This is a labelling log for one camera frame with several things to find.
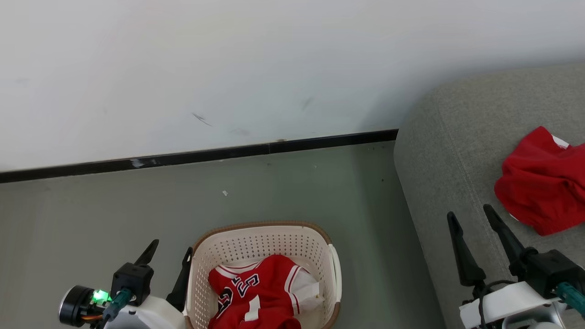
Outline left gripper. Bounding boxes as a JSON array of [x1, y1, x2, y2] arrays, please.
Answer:
[[105, 239, 194, 329]]

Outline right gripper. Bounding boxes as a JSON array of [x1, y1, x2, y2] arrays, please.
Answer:
[[447, 204, 585, 329]]

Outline red shorts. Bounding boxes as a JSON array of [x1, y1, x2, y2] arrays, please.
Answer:
[[495, 127, 585, 236]]

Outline red basketball jersey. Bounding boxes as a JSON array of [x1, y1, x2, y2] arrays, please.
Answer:
[[208, 255, 325, 329]]

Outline grey fabric sofa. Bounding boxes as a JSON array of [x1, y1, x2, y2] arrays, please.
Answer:
[[394, 62, 585, 329]]

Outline cream plastic laundry basket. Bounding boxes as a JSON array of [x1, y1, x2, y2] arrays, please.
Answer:
[[185, 221, 342, 329]]

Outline black baseboard strip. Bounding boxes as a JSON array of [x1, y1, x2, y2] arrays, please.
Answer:
[[0, 129, 399, 184]]

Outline thin black right gripper cable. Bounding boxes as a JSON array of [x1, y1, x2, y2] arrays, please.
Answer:
[[463, 280, 518, 329]]

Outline teal left cable connector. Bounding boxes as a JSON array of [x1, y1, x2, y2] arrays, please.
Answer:
[[102, 288, 133, 321]]

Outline teal cable connector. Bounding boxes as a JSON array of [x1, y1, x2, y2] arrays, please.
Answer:
[[555, 282, 585, 318], [102, 288, 133, 321]]

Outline teal right cable connector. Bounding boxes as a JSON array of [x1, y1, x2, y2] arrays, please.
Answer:
[[555, 282, 585, 318]]

